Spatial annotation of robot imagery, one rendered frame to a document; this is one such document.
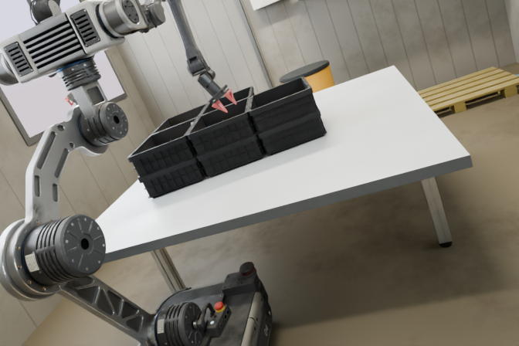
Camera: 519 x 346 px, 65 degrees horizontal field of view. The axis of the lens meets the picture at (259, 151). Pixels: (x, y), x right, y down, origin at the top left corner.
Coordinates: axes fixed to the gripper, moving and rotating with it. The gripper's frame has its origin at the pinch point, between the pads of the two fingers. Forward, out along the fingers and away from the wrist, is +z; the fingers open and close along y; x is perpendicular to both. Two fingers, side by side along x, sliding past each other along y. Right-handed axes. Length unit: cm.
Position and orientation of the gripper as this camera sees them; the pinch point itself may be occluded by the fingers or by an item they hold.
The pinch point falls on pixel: (230, 106)
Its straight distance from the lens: 193.5
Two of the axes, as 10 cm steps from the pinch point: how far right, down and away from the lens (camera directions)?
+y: -7.2, 5.5, 4.3
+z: 6.8, 7.0, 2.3
